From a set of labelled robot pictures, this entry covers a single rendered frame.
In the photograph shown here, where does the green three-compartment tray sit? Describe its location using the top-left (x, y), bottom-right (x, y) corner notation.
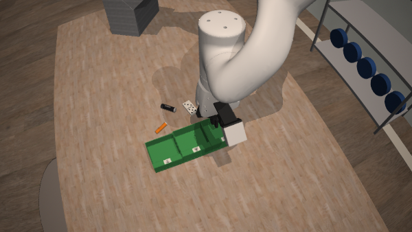
top-left (145, 118), bottom-right (228, 173)

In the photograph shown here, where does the white domino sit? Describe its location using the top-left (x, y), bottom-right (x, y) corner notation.
top-left (183, 100), bottom-right (197, 116)

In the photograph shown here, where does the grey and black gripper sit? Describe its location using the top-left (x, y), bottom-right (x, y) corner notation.
top-left (196, 78), bottom-right (240, 128)

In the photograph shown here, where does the black aa battery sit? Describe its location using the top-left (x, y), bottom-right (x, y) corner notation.
top-left (161, 104), bottom-right (176, 112)

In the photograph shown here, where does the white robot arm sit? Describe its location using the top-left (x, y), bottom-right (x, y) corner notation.
top-left (198, 0), bottom-right (316, 147)

